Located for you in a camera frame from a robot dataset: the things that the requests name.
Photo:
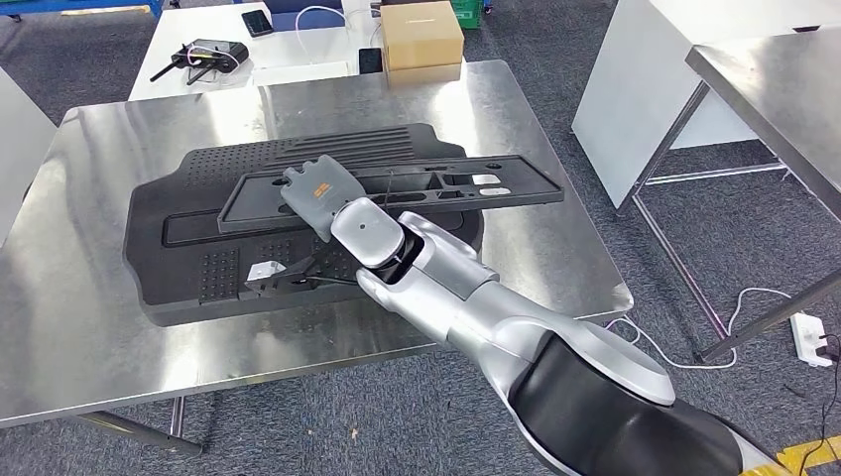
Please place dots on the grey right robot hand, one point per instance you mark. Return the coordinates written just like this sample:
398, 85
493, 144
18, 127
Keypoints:
318, 194

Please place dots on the black plastic panel part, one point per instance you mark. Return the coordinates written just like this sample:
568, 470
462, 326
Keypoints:
535, 184

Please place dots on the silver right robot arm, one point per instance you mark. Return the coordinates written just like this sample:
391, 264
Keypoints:
473, 309

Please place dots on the stainless steel workbench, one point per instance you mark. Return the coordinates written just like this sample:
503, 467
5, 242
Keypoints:
98, 355

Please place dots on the blue metal shelf rack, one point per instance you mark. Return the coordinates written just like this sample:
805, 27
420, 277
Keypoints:
66, 5

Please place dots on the small black device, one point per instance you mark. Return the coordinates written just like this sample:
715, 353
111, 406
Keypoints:
370, 60

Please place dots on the large black textured panel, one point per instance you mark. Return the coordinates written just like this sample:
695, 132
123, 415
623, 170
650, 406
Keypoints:
171, 263

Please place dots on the black router with antennas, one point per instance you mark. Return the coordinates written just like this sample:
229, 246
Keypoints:
220, 54

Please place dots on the blue flat box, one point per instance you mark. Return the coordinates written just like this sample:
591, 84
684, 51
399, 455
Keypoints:
309, 18

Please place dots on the black smartphone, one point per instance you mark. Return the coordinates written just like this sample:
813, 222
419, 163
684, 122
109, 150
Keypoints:
257, 23

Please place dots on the brown cardboard box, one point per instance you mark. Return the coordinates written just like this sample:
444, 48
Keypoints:
420, 36

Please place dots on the white table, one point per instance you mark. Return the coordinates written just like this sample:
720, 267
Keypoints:
171, 20

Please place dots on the green plastic crate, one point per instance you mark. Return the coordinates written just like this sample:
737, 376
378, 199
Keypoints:
468, 13

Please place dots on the stainless steel table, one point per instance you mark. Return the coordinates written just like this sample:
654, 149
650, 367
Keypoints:
775, 85
20, 144

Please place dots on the white panel cabinet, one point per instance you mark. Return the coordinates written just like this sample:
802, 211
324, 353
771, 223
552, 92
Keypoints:
631, 98

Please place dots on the white power strip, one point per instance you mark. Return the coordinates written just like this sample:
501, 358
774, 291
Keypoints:
808, 338

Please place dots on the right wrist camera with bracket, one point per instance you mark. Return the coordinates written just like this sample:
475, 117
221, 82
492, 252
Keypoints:
266, 269

